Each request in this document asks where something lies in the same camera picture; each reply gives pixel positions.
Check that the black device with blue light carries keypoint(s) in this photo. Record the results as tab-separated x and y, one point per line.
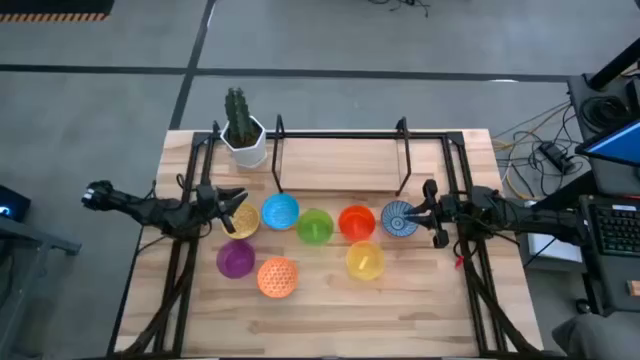
11	202

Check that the green plastic bowl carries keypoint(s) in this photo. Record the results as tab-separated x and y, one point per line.
314	226

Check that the laptop with blue screen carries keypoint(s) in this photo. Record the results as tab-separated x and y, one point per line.
612	145

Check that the white hexagonal plant pot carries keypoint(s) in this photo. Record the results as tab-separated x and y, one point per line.
247	154

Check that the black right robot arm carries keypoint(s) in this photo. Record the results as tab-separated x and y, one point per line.
525	217

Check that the blue and orange bowl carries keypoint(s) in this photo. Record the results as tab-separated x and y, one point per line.
280	211

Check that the black power adapter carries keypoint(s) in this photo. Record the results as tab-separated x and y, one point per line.
554	155

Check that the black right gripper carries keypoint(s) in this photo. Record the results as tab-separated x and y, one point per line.
437	210

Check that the small brown block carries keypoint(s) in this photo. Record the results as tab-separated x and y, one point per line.
634	287

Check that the red clip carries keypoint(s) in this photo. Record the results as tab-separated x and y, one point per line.
457	261

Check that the blue-white and red patterned bowl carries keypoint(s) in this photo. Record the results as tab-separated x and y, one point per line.
395	225

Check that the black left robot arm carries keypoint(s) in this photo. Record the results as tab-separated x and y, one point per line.
150	210

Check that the orange and teal patterned bowl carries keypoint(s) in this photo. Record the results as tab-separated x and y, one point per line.
277	277

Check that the black workstation desk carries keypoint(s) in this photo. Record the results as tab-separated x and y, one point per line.
615	280

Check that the black pole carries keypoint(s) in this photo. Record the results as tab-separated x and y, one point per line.
615	62

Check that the black keyboard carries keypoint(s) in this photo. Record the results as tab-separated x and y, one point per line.
617	227

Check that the green cactus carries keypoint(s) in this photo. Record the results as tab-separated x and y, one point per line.
239	117

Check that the yellow translucent plastic bowl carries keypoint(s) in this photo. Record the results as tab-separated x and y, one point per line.
365	260

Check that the grey metal stand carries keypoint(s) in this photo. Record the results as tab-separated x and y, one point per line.
30	237

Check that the black metal table frame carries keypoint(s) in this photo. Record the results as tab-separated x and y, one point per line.
435	135

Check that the red-orange plastic bowl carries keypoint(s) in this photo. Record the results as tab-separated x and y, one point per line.
356	223

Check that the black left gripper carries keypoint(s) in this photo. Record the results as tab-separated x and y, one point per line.
207	200

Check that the person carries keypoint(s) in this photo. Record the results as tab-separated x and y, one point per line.
595	337

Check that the white paper sheet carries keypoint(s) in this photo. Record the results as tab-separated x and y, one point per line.
550	247

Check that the yellow patterned bowl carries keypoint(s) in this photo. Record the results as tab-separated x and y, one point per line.
247	224

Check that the purple plastic bowl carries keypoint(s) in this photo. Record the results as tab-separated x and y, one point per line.
235	258

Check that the black hazard-striped mat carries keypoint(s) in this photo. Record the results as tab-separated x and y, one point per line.
50	7

